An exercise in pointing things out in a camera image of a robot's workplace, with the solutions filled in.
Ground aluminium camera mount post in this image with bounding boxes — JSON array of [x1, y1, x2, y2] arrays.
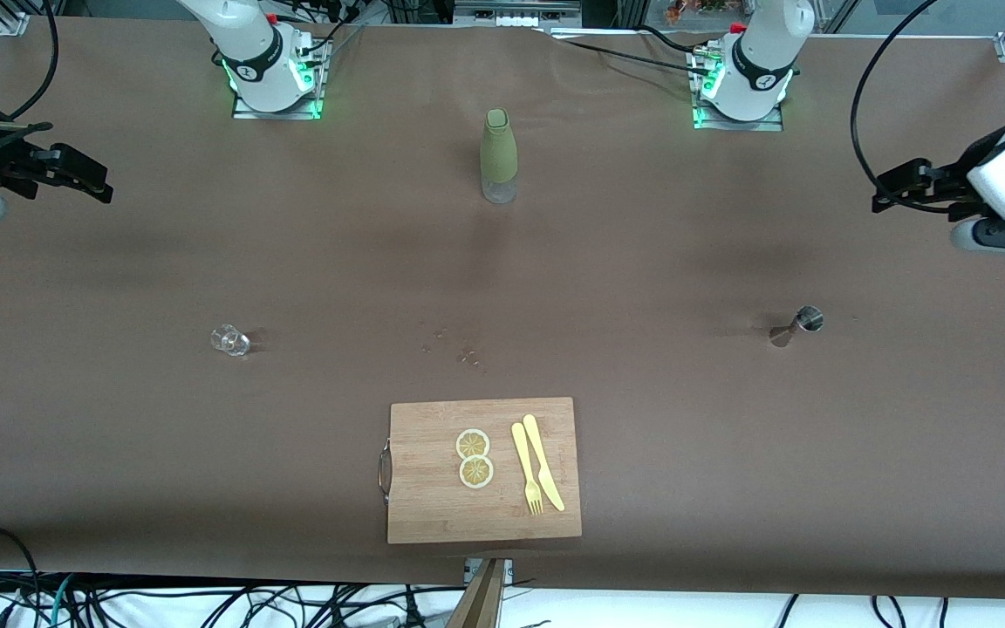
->
[[446, 558, 514, 628]]

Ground white power strip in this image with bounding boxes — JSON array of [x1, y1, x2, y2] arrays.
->
[[455, 0, 582, 29]]

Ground yellow plastic fork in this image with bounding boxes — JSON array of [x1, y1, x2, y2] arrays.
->
[[511, 422, 545, 516]]

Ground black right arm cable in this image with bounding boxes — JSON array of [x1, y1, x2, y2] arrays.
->
[[10, 0, 61, 123]]

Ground small liquid droplets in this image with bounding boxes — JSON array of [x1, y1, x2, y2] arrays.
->
[[420, 327, 482, 365]]

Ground yellow plastic knife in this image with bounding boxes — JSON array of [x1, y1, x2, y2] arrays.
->
[[523, 413, 566, 513]]

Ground wooden cutting board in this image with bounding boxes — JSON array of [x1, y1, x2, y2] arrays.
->
[[378, 397, 583, 545]]

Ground steel double jigger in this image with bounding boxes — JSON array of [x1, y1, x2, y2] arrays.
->
[[769, 305, 824, 348]]

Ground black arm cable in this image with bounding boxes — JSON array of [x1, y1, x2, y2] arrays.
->
[[850, 0, 944, 215], [10, 0, 61, 123]]

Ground brown table cover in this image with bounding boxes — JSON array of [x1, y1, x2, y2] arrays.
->
[[0, 16, 1005, 603]]

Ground clear glass measuring cup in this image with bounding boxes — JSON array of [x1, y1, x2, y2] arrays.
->
[[210, 325, 252, 358]]

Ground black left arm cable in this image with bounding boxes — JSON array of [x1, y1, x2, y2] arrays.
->
[[850, 0, 944, 215]]

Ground orange red background object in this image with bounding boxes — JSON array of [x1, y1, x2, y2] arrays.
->
[[667, 0, 748, 23]]

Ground long black table cable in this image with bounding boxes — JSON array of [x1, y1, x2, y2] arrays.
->
[[550, 35, 713, 78]]

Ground short black table cable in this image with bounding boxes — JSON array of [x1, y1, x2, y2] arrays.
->
[[638, 24, 708, 53]]

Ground teal cable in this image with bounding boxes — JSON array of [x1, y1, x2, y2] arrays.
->
[[47, 576, 76, 628]]

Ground green sleeved glass bottle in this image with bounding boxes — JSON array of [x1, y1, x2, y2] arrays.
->
[[479, 107, 519, 205]]

